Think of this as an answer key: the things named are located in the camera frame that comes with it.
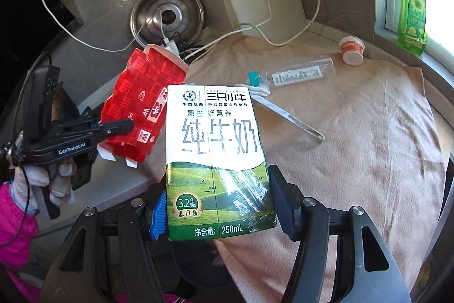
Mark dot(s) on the clear plastic bottle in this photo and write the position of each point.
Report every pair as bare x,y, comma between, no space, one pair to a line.
298,75

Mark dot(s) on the red drink carton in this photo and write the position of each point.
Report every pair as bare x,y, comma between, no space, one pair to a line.
142,86

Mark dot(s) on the black wok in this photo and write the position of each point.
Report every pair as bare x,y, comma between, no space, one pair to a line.
64,104

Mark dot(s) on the person's left forearm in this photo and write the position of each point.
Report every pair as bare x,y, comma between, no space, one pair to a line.
16,232

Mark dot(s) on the person's left hand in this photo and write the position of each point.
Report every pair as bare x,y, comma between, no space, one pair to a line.
64,182

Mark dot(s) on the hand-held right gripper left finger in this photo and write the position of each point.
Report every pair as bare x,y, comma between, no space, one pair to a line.
158,217

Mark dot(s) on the beige towel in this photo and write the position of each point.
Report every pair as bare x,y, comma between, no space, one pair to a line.
354,164

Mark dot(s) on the green white milk carton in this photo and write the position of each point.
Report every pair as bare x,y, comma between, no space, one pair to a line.
212,146

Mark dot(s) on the green dish soap bottle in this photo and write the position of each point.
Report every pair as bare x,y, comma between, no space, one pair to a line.
413,15

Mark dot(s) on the small orange white cup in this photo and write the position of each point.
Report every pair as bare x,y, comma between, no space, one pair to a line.
352,52

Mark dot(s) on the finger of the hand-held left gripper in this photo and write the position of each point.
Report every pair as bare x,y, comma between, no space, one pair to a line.
115,129
92,116

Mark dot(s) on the white power strip with chargers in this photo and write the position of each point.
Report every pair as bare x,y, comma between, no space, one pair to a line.
172,46

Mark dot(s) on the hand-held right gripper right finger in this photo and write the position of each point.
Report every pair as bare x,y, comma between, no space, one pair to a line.
287,210

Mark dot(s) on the clear plastic straw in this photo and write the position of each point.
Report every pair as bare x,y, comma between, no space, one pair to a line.
283,111

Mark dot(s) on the steel pot lid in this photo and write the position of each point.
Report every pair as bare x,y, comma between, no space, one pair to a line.
152,15

